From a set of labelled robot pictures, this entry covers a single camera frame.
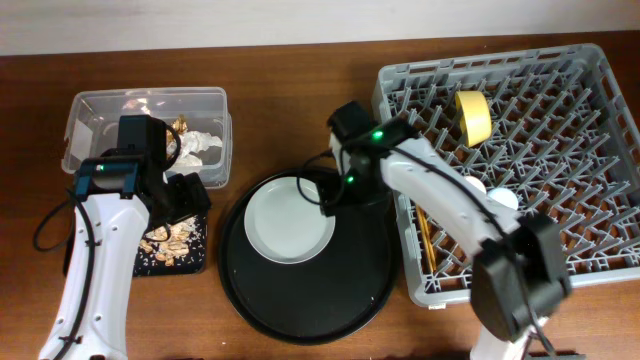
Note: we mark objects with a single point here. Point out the white napkin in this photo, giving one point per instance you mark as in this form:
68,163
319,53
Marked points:
193,146

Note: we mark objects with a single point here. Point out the food scraps with rice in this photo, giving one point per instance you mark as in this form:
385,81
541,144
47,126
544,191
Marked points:
172,245

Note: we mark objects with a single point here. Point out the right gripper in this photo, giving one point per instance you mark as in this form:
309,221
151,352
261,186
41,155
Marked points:
381,194

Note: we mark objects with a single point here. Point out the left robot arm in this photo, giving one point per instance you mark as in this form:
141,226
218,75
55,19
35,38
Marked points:
117,198

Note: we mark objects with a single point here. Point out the yellow bowl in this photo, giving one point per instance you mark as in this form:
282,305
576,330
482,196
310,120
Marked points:
475,121

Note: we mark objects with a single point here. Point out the brown snack wrapper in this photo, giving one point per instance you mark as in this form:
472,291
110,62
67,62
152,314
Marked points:
179,125

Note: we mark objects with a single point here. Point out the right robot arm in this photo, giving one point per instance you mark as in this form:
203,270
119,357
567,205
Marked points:
519,275

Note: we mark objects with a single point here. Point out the round black serving tray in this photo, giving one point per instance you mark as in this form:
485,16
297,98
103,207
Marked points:
318,301

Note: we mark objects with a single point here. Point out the black rectangular tray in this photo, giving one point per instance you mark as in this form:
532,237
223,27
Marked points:
142,268

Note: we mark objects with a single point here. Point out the grey plate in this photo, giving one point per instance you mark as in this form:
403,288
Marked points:
284,223

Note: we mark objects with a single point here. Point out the pink cup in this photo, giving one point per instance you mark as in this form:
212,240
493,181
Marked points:
477,183

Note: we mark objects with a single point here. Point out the clear plastic bin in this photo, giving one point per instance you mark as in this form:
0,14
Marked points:
92,125

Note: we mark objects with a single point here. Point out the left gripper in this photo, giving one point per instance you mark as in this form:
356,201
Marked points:
193,195

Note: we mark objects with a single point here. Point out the wooden chopstick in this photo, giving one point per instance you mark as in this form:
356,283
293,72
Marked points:
421,234
426,238

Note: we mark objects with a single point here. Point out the grey dishwasher rack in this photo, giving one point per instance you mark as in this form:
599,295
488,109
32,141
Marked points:
563,140

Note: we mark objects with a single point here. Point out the light blue cup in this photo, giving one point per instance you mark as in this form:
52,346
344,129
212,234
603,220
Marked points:
505,197

